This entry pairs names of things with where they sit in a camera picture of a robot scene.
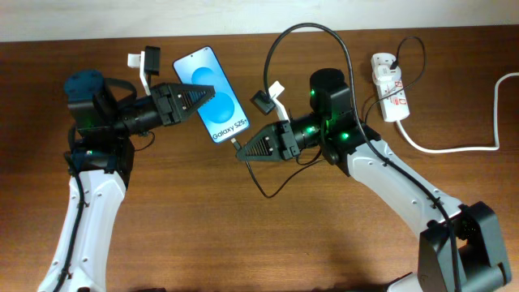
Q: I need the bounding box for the blue Samsung Galaxy smartphone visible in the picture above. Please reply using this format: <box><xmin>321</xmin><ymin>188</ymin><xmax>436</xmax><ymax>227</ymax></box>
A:
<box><xmin>172</xmin><ymin>45</ymin><xmax>251</xmax><ymax>145</ymax></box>

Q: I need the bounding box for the black USB charging cable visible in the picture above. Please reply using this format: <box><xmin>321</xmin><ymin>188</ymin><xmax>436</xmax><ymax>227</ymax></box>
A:
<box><xmin>229</xmin><ymin>36</ymin><xmax>427</xmax><ymax>200</ymax></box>

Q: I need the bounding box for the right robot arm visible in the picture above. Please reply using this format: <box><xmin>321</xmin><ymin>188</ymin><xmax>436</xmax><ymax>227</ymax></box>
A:
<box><xmin>234</xmin><ymin>68</ymin><xmax>512</xmax><ymax>291</ymax></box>

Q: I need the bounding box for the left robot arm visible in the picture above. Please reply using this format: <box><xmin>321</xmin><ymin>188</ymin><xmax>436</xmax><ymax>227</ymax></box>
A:
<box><xmin>38</xmin><ymin>70</ymin><xmax>215</xmax><ymax>291</ymax></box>

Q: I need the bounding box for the white USB charger plug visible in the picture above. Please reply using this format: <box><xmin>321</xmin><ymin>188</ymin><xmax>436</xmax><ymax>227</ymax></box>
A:
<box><xmin>372</xmin><ymin>65</ymin><xmax>401</xmax><ymax>85</ymax></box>

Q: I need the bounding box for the white power strip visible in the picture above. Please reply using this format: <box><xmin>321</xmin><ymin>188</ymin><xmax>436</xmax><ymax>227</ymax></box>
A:
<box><xmin>371</xmin><ymin>53</ymin><xmax>410</xmax><ymax>122</ymax></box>

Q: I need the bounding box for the white power strip cord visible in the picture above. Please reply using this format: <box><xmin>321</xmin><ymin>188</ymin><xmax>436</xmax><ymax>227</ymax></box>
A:
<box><xmin>395</xmin><ymin>72</ymin><xmax>519</xmax><ymax>155</ymax></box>

